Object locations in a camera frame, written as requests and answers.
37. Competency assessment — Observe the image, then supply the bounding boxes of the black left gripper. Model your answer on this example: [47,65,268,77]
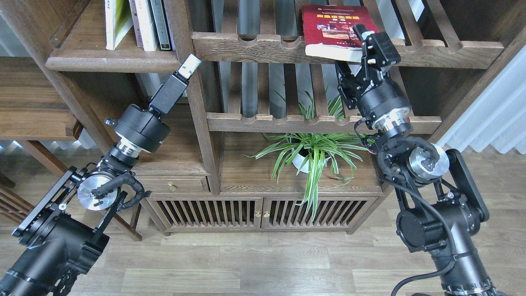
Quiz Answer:
[105,53,202,163]

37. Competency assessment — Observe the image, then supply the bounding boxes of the white upright book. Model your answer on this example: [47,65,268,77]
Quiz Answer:
[135,0,158,52]

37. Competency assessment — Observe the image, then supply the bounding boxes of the yellow green book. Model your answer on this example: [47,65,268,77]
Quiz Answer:
[104,0,133,50]

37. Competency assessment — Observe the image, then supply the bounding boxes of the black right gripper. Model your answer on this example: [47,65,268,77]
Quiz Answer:
[335,24,413,132]

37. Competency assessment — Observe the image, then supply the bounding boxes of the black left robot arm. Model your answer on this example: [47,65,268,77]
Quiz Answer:
[1,54,201,296]

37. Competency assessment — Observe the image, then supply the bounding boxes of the dark wooden side table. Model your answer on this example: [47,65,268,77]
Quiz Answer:
[0,56,142,241]

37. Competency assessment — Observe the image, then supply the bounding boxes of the white plant pot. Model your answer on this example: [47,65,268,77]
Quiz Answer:
[291,147,330,175]

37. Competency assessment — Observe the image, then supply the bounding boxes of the maroon book white characters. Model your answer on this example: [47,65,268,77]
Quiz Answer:
[129,0,143,48]

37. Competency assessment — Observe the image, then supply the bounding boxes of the white curtain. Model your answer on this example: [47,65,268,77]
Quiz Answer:
[438,47,526,154]

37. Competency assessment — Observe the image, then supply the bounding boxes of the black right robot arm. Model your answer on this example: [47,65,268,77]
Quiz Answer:
[335,24,502,296]

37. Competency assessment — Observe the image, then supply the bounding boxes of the red book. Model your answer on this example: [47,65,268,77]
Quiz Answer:
[301,4,379,62]

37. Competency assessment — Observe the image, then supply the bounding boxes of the dark green upright book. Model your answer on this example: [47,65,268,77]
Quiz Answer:
[150,0,173,52]

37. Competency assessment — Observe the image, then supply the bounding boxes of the brass drawer knob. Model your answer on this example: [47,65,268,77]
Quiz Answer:
[167,182,177,192]

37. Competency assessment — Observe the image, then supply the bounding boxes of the dark wooden bookshelf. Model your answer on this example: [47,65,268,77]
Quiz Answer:
[1,0,525,235]

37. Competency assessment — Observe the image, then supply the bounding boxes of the green spider plant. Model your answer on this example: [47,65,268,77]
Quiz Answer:
[242,84,398,222]

